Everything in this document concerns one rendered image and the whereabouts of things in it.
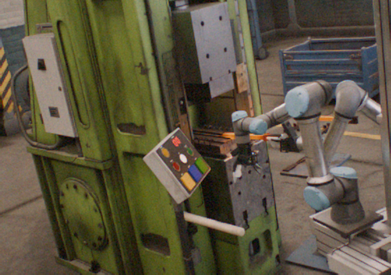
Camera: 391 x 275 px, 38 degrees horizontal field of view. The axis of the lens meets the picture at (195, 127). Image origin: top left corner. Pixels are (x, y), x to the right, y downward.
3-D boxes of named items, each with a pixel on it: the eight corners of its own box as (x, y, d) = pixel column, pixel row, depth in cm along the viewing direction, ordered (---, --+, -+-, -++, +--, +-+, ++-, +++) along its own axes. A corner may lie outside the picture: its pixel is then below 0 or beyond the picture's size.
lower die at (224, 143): (243, 145, 345) (241, 131, 342) (220, 156, 332) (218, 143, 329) (193, 137, 374) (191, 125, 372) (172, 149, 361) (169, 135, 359)
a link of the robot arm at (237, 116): (239, 116, 272) (227, 114, 279) (241, 137, 276) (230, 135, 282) (251, 111, 277) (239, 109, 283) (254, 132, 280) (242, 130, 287)
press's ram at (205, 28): (246, 66, 341) (237, -2, 329) (202, 84, 316) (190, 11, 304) (196, 65, 370) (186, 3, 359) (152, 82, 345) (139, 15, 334)
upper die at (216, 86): (234, 88, 335) (232, 72, 332) (211, 98, 322) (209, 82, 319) (184, 85, 364) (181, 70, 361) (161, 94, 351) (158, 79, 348)
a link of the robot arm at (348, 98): (366, 96, 266) (327, 186, 284) (364, 91, 277) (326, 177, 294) (343, 88, 267) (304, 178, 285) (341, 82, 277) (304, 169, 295)
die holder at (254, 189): (274, 204, 363) (265, 138, 350) (236, 230, 338) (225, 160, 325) (210, 189, 402) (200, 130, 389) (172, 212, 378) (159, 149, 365)
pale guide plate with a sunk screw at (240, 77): (248, 88, 362) (244, 63, 358) (239, 93, 357) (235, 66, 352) (246, 88, 364) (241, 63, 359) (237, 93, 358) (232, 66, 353)
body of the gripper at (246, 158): (246, 169, 280) (242, 146, 277) (236, 165, 288) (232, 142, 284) (258, 165, 283) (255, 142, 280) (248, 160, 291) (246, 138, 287)
